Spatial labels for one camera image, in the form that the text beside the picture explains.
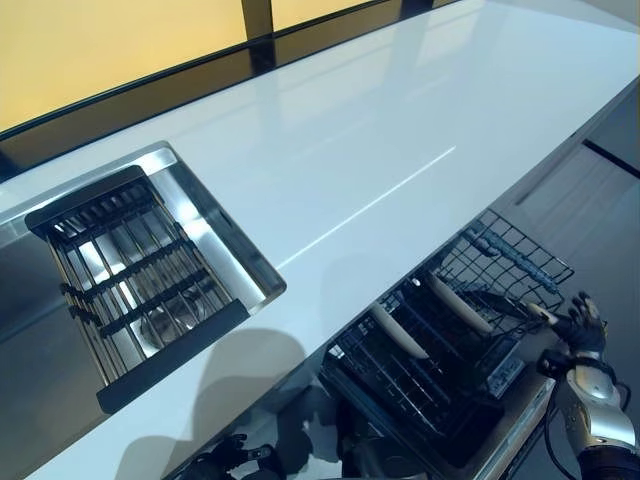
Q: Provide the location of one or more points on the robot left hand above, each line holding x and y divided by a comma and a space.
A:
225, 462

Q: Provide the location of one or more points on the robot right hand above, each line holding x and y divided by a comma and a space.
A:
582, 325

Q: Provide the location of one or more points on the beige deep ceramic plate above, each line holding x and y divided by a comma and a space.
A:
400, 332

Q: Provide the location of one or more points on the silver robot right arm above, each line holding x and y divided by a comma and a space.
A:
600, 415

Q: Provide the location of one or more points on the black sink drying rack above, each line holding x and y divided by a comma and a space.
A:
170, 365

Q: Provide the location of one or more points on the grey cabinet drawer front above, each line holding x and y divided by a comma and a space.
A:
590, 200

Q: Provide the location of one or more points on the round sink drain strainer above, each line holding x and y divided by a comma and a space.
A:
160, 325

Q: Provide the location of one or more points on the stainless steel sink basin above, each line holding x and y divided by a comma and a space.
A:
30, 310

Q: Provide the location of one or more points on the black window frame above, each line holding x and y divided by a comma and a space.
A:
257, 30

